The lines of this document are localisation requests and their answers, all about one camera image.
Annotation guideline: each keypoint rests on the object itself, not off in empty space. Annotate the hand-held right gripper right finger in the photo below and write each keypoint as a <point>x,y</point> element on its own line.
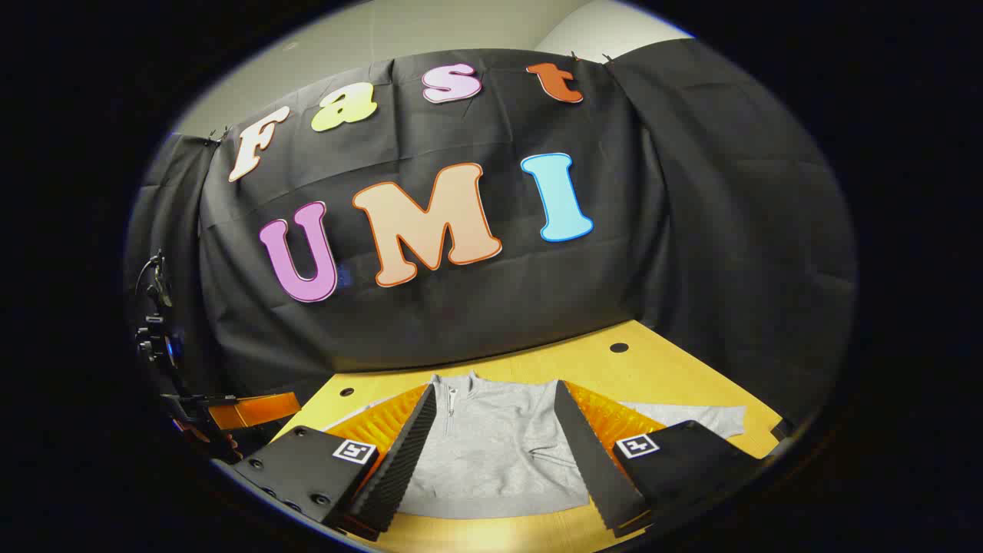
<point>595,461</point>

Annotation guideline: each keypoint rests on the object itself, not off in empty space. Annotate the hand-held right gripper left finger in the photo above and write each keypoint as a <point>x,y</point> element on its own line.
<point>399,461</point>

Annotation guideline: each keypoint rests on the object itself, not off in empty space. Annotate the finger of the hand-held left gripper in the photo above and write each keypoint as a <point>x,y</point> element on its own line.
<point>253,411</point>

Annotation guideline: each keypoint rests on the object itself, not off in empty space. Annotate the grey zip-neck sweater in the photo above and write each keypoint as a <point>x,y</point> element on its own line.
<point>491,445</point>

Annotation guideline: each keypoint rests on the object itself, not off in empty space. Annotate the black backdrop cloth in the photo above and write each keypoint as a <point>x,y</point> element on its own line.
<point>491,307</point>

